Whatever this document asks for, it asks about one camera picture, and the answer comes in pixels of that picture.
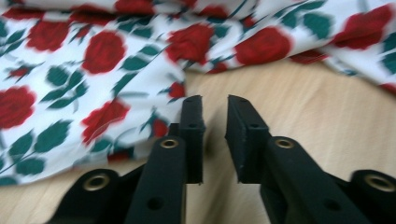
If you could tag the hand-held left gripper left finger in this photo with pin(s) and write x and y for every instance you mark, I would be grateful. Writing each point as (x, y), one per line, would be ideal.
(162, 180)

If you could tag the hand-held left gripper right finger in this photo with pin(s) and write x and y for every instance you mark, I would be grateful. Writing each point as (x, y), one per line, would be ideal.
(292, 180)

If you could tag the white red floral shirt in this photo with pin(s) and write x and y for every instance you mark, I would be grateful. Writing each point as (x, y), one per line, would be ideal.
(93, 77)

